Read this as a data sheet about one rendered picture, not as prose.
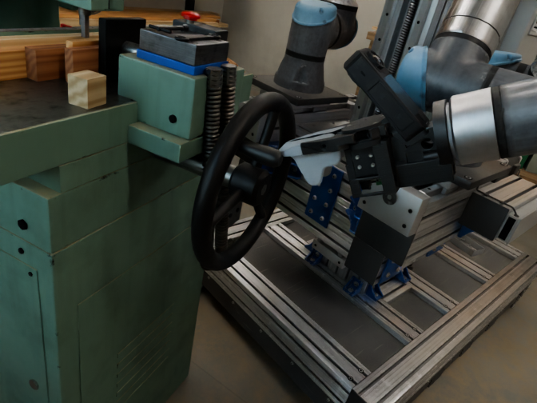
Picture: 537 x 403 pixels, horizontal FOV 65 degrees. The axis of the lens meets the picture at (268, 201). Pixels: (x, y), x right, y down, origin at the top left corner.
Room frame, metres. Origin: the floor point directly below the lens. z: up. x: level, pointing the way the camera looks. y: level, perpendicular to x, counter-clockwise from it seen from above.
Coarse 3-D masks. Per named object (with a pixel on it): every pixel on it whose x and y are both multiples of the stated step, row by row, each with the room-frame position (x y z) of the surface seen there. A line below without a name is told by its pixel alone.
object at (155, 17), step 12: (192, 0) 4.14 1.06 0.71; (60, 12) 2.64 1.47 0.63; (72, 12) 2.72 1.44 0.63; (108, 12) 3.02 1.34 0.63; (120, 12) 3.13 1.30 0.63; (132, 12) 3.24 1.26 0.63; (144, 12) 3.37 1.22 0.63; (156, 12) 3.51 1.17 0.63; (168, 12) 3.65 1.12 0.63; (180, 12) 3.81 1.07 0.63; (204, 12) 4.17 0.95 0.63; (60, 24) 2.54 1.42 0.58; (72, 24) 2.61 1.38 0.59; (96, 24) 2.76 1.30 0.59; (156, 24) 3.21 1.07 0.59; (168, 24) 3.31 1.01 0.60; (216, 24) 3.81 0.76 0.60; (228, 24) 4.23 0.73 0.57
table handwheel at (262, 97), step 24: (264, 96) 0.58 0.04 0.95; (240, 120) 0.52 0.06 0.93; (288, 120) 0.66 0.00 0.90; (216, 144) 0.49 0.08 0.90; (240, 144) 0.51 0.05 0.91; (264, 144) 0.61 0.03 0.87; (192, 168) 0.61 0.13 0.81; (216, 168) 0.47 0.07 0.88; (240, 168) 0.58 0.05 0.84; (288, 168) 0.71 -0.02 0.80; (216, 192) 0.47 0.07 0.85; (240, 192) 0.56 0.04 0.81; (264, 192) 0.59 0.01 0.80; (192, 216) 0.46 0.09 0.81; (216, 216) 0.49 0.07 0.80; (264, 216) 0.66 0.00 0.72; (192, 240) 0.46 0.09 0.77; (240, 240) 0.61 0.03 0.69; (216, 264) 0.50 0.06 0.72
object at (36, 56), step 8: (32, 48) 0.59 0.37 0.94; (40, 48) 0.60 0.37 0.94; (48, 48) 0.61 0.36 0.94; (56, 48) 0.62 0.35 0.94; (64, 48) 0.63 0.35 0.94; (32, 56) 0.59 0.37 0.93; (40, 56) 0.59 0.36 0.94; (48, 56) 0.61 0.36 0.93; (56, 56) 0.62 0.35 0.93; (64, 56) 0.63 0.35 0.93; (32, 64) 0.59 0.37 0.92; (40, 64) 0.59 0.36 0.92; (48, 64) 0.61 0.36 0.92; (56, 64) 0.62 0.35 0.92; (64, 64) 0.63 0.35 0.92; (32, 72) 0.59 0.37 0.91; (40, 72) 0.59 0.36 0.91; (48, 72) 0.60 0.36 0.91; (56, 72) 0.62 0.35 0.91; (64, 72) 0.63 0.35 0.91; (40, 80) 0.59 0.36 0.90
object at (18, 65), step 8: (0, 48) 0.58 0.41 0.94; (8, 48) 0.58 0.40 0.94; (16, 48) 0.59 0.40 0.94; (24, 48) 0.60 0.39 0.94; (0, 56) 0.56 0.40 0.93; (8, 56) 0.57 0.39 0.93; (16, 56) 0.58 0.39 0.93; (24, 56) 0.59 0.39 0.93; (0, 64) 0.56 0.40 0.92; (8, 64) 0.57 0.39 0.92; (16, 64) 0.58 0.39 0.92; (24, 64) 0.59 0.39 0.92; (0, 72) 0.56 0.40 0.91; (8, 72) 0.57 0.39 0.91; (16, 72) 0.58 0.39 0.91; (24, 72) 0.59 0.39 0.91; (0, 80) 0.56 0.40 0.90
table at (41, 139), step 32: (0, 96) 0.50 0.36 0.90; (32, 96) 0.53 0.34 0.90; (64, 96) 0.55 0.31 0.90; (0, 128) 0.41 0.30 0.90; (32, 128) 0.43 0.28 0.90; (64, 128) 0.47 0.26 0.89; (96, 128) 0.52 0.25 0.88; (128, 128) 0.58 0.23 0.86; (0, 160) 0.39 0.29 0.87; (32, 160) 0.43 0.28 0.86; (64, 160) 0.47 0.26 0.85
